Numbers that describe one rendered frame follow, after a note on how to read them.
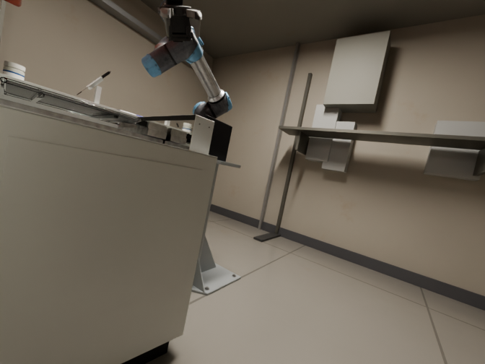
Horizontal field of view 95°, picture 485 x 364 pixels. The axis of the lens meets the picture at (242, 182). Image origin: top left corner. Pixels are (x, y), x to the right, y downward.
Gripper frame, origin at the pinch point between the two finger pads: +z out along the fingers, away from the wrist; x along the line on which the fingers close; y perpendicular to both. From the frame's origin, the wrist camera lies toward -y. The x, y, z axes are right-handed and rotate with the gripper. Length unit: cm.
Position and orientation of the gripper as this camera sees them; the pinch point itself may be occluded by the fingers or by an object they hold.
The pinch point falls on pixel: (182, 13)
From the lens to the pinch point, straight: 68.3
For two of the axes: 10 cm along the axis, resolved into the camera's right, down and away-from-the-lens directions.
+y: -0.7, 7.7, 6.4
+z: 3.2, 6.2, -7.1
